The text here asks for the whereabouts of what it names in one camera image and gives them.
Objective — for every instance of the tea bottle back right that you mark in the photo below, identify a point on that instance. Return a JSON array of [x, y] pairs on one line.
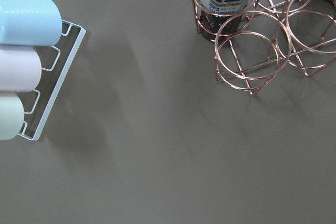
[[225, 1]]

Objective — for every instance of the pink cup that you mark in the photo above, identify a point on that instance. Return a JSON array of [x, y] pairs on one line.
[[20, 68]]

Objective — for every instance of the pale green cup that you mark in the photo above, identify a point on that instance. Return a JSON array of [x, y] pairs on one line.
[[12, 115]]

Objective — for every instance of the blue cup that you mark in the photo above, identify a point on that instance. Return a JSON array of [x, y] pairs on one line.
[[30, 22]]

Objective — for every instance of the white wire cup rack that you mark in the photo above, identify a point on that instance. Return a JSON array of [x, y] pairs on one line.
[[55, 64]]

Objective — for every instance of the copper wire bottle rack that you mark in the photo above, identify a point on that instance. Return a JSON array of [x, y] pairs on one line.
[[256, 44]]

